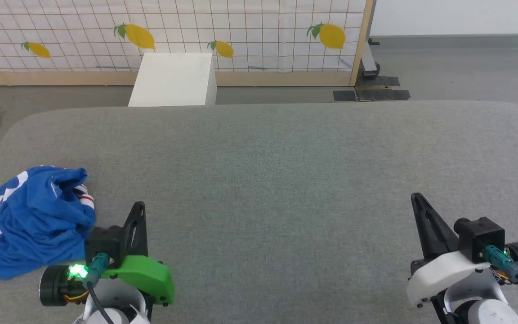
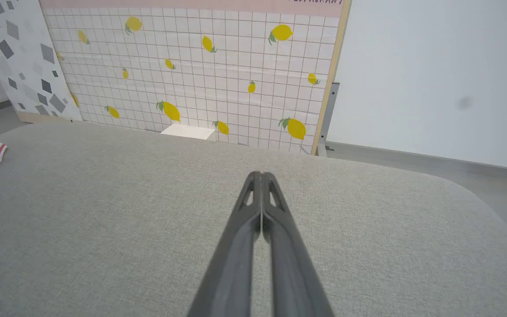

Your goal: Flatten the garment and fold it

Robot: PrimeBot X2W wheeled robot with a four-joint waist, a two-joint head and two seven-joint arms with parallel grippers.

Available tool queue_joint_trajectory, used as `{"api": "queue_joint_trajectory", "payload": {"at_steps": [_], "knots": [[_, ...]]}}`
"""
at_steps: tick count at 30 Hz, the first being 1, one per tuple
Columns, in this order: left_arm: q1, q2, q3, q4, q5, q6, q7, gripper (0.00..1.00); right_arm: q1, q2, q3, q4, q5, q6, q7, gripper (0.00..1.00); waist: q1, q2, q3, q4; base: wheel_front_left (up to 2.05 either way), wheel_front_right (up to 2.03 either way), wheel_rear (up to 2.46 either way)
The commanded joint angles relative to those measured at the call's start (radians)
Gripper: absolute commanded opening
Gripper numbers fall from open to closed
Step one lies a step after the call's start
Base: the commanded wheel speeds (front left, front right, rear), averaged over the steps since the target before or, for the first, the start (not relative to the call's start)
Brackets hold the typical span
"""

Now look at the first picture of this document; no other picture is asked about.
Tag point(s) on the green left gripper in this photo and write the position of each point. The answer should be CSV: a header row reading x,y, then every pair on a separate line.
x,y
146,274

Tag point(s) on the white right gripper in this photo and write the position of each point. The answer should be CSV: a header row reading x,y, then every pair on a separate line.
x,y
443,274

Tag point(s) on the blue white sports jersey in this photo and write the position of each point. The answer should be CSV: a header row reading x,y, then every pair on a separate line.
x,y
29,220

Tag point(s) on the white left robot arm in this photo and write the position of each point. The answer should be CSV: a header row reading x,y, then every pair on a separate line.
x,y
115,308

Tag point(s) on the black floor tape patches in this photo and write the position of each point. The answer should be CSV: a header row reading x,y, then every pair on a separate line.
x,y
371,90

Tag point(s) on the white rectangular box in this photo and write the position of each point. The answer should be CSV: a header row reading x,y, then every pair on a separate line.
x,y
173,81

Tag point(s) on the black metal partition foot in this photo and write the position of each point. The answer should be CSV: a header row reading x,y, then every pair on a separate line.
x,y
369,63

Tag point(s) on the lemon print partition panel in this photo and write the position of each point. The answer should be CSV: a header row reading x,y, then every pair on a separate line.
x,y
173,31

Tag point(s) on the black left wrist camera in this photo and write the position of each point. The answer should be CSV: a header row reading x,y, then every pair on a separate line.
x,y
104,243

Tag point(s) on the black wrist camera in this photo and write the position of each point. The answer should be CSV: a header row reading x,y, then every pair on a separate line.
x,y
104,243
481,238

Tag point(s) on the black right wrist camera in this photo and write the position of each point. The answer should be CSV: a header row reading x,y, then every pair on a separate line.
x,y
481,238

